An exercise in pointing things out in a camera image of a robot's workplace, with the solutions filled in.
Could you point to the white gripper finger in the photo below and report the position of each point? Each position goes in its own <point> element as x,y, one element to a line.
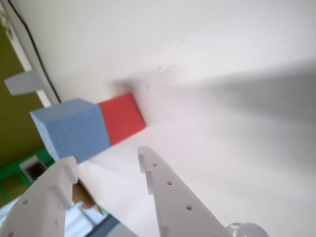
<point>39,209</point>
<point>180,209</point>

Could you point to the blue foam cube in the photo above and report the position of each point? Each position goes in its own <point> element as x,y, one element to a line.
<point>76,130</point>

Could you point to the red foam cube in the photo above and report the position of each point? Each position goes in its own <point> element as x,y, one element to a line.
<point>122,118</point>

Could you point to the brown cardboard box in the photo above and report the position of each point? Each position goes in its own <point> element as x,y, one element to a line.
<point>82,197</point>

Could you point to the olive green desk partition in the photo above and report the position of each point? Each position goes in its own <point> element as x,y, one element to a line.
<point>14,111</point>

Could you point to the white table bracket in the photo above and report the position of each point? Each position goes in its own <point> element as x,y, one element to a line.
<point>23,82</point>

